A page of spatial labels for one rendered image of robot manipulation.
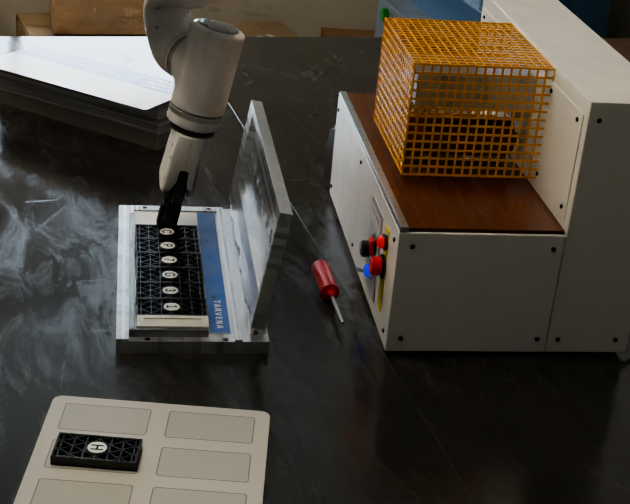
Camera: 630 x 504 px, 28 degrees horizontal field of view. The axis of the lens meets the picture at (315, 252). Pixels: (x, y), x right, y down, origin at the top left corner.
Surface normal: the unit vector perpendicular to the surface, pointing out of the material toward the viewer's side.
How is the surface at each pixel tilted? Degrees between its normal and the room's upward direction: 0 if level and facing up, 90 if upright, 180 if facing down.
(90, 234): 0
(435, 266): 90
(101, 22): 90
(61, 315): 0
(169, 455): 0
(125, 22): 89
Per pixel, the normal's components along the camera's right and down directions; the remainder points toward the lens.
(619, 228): 0.13, 0.44
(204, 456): 0.08, -0.90
